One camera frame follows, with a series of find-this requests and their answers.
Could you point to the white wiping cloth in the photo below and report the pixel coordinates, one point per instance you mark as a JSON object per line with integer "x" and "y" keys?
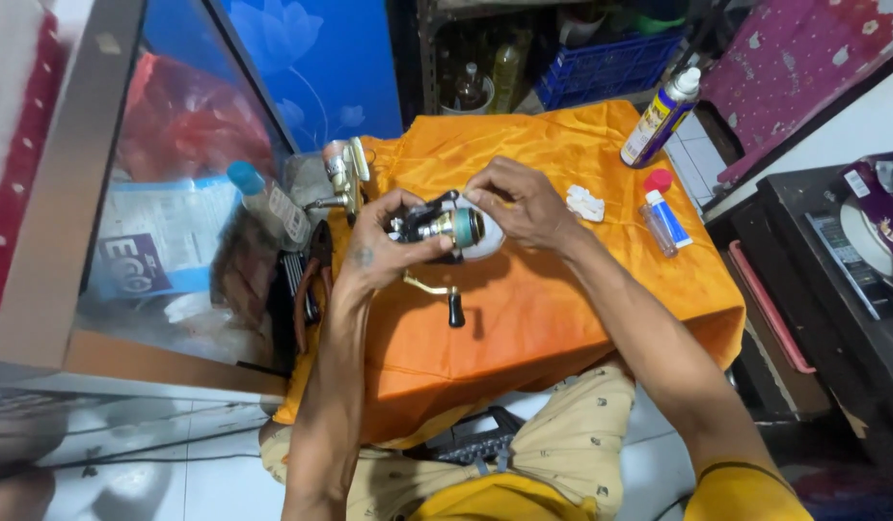
{"x": 491, "y": 239}

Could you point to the person's left hand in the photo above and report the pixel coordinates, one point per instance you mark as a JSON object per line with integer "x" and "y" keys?
{"x": 367, "y": 246}

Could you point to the red plastic cap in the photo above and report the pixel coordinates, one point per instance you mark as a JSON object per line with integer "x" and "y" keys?
{"x": 658, "y": 181}

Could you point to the clear glass bottle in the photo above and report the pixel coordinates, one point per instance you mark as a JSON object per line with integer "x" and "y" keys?
{"x": 469, "y": 88}

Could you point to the small clear plastic bottle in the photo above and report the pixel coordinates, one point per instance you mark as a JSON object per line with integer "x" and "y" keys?
{"x": 658, "y": 230}

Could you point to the beige patterned shorts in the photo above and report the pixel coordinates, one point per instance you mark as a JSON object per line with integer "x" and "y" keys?
{"x": 562, "y": 448}

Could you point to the gold white fishing reel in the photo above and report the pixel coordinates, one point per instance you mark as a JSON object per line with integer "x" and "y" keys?
{"x": 343, "y": 177}

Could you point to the blue white small tube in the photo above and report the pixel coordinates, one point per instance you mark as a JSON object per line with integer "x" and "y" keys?
{"x": 669, "y": 218}

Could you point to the glass display cabinet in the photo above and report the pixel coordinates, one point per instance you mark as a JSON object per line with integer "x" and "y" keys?
{"x": 150, "y": 217}

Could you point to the black ribbed tool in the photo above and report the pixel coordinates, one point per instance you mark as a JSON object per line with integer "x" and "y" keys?
{"x": 294, "y": 278}

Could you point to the pink patterned board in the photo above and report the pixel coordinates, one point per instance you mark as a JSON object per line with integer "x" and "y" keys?
{"x": 794, "y": 72}

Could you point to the clear bottle with blue cap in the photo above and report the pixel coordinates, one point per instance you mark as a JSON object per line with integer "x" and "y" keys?
{"x": 273, "y": 206}

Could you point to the black gold spinning fishing reel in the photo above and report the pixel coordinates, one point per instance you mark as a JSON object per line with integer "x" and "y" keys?
{"x": 436, "y": 226}

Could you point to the orange satin cloth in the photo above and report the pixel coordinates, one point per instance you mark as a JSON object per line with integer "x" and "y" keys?
{"x": 548, "y": 311}

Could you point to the purple printed packet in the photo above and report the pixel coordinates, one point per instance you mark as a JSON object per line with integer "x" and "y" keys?
{"x": 884, "y": 210}

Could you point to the pink rimmed tray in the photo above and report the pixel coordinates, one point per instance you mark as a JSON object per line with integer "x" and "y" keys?
{"x": 768, "y": 311}

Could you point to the person's right hand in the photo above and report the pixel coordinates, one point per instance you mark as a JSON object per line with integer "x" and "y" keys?
{"x": 537, "y": 206}

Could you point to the yellow shirt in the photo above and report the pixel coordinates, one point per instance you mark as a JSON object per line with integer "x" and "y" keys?
{"x": 736, "y": 496}

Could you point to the crumpled white tissue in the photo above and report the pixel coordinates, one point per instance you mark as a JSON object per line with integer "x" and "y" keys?
{"x": 586, "y": 203}

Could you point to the blue plastic crate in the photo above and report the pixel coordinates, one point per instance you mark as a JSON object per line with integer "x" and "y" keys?
{"x": 605, "y": 69}

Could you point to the yellow oil bottle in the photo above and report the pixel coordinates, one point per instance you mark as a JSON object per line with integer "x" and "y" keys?
{"x": 506, "y": 76}

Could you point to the blue flower print panel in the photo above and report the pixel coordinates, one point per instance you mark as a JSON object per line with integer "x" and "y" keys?
{"x": 323, "y": 65}

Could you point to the black plastic basket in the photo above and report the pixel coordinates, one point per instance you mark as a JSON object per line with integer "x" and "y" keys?
{"x": 475, "y": 438}

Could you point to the black side table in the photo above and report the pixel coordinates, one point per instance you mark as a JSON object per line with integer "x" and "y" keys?
{"x": 837, "y": 304}

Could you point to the blue yellow spray can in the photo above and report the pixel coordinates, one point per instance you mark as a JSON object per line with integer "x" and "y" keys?
{"x": 660, "y": 119}

